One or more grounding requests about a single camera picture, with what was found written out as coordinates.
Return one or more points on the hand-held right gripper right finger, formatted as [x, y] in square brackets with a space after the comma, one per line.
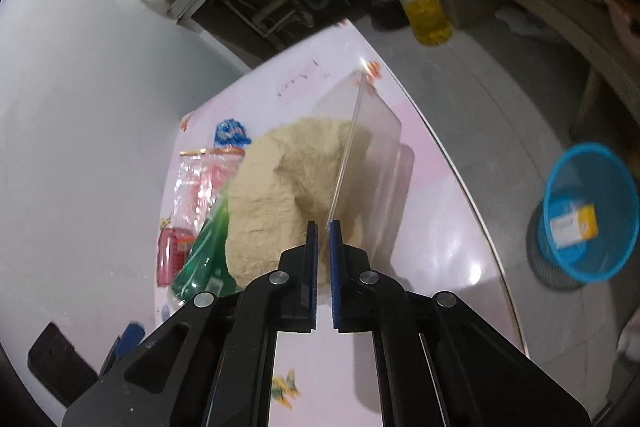
[336, 267]

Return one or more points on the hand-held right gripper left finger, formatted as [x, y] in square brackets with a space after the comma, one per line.
[312, 257]

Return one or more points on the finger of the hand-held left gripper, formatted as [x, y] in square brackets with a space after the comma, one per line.
[60, 364]
[131, 335]

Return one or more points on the red snack bag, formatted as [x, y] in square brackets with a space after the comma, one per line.
[172, 257]

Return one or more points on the green label plastic bottle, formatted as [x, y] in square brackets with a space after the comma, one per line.
[205, 257]

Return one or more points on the blue plastic basket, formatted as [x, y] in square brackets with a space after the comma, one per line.
[590, 172]

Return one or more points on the clear red print wrapper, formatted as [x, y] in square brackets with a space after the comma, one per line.
[200, 187]

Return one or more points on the blue patterned wrapper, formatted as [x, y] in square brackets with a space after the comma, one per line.
[231, 134]

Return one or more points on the yellow white carton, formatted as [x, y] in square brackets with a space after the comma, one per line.
[575, 224]

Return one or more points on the yellow cooking oil bottle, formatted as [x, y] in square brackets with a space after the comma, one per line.
[427, 17]

